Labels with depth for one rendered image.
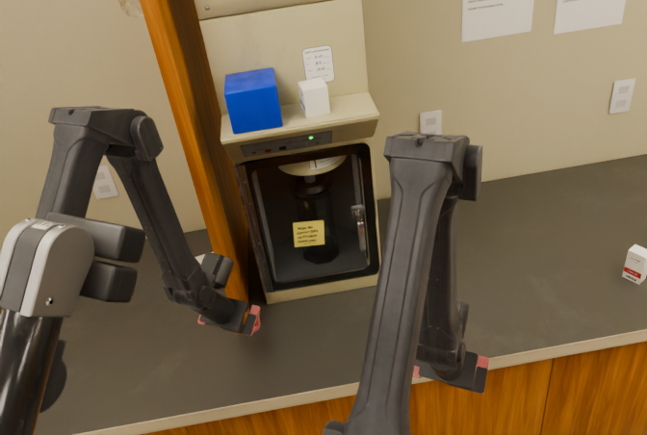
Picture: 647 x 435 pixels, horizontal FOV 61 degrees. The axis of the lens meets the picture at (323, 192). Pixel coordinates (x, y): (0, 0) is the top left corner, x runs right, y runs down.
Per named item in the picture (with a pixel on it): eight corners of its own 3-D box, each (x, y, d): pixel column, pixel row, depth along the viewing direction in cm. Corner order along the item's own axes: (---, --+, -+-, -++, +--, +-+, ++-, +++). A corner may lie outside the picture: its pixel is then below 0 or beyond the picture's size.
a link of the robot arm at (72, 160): (45, 81, 80) (99, 85, 76) (111, 114, 92) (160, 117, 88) (-44, 399, 73) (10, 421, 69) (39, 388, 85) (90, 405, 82)
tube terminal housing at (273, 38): (263, 247, 171) (204, -10, 128) (366, 229, 172) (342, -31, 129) (266, 304, 150) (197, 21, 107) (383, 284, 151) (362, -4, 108)
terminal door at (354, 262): (267, 292, 147) (236, 163, 125) (379, 271, 148) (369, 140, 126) (267, 294, 146) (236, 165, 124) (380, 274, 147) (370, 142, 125)
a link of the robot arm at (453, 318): (385, 153, 67) (476, 162, 63) (398, 128, 71) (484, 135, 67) (403, 364, 93) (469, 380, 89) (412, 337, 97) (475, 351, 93)
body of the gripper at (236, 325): (212, 295, 128) (196, 286, 122) (250, 304, 124) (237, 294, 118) (202, 322, 126) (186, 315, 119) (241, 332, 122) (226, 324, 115)
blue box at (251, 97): (233, 114, 118) (224, 74, 113) (280, 106, 118) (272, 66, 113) (233, 135, 109) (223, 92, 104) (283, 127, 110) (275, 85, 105)
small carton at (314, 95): (301, 108, 116) (297, 82, 113) (324, 103, 117) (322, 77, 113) (306, 118, 112) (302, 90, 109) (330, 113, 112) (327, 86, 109)
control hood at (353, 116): (230, 155, 124) (220, 115, 118) (372, 131, 125) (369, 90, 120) (229, 182, 114) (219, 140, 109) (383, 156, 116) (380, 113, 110)
